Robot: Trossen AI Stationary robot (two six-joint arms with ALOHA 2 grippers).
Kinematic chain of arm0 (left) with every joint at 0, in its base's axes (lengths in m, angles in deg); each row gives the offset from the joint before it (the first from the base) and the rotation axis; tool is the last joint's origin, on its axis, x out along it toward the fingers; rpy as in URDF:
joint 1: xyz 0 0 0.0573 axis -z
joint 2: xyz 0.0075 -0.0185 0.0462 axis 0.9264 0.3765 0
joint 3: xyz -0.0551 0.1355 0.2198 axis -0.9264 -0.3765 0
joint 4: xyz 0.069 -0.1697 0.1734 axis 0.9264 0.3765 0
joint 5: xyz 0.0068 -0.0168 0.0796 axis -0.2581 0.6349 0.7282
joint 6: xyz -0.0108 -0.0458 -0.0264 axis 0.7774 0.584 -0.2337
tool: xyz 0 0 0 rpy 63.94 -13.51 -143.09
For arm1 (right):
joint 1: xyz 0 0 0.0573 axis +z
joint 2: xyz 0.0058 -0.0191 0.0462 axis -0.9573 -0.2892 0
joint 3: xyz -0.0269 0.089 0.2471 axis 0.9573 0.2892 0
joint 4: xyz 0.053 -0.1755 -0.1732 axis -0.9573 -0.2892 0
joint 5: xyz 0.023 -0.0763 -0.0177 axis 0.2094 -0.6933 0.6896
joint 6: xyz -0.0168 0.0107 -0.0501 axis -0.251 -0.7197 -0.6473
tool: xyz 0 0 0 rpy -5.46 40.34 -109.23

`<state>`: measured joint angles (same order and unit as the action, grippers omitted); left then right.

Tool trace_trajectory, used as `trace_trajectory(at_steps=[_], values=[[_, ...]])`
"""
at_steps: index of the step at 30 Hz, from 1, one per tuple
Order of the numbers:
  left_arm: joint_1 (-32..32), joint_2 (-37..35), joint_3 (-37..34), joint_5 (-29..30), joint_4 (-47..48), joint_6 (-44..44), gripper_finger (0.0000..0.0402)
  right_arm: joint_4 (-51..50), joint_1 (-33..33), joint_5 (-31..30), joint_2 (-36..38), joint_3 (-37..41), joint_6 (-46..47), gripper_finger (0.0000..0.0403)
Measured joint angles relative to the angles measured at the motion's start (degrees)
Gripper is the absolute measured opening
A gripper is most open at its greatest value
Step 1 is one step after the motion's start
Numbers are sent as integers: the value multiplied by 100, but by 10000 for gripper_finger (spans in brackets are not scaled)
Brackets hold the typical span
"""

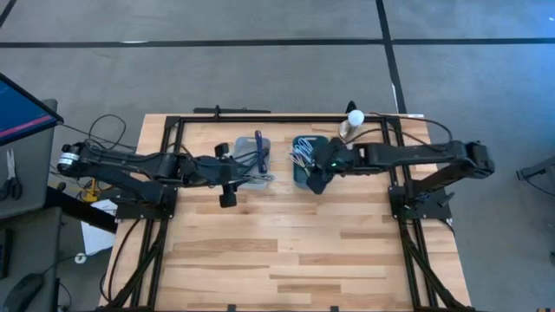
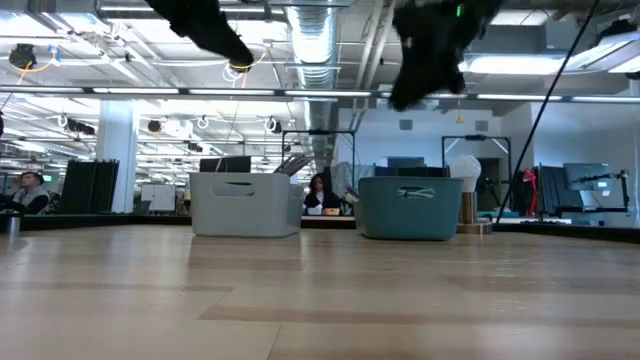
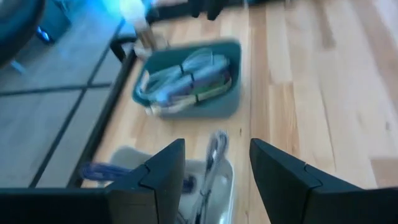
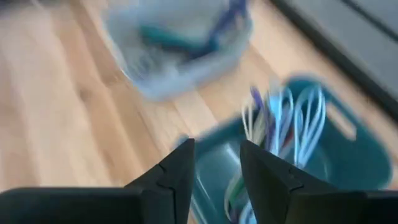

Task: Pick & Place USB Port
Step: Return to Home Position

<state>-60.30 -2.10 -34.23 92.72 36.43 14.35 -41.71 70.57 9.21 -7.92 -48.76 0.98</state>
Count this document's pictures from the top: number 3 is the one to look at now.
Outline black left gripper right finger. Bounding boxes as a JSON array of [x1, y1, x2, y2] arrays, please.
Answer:
[[249, 138, 398, 224]]

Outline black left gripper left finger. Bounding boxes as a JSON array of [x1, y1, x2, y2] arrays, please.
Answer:
[[105, 138, 187, 224]]

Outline dark purple braided cable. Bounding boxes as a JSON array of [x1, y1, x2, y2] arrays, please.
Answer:
[[79, 161, 197, 194]]

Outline lavender USB cable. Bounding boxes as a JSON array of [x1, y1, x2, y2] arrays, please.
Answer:
[[186, 129, 230, 224]]

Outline white black braided cable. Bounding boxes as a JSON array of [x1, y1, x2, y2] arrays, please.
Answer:
[[146, 79, 233, 116]]

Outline light blue USB cable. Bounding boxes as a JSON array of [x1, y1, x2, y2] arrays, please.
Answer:
[[155, 57, 231, 105], [136, 48, 215, 100]]

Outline white plastic bin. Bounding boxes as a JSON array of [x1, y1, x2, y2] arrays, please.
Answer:
[[107, 146, 234, 224]]

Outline teal plastic bin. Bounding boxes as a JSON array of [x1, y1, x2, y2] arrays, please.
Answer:
[[132, 39, 243, 119]]

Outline white bulb brass lamp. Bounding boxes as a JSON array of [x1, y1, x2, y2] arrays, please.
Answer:
[[119, 0, 170, 60]]

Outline dark office chair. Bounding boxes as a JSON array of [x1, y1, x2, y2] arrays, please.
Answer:
[[0, 0, 46, 68]]

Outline black aluminium table frame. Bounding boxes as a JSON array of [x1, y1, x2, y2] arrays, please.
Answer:
[[67, 35, 139, 189]]

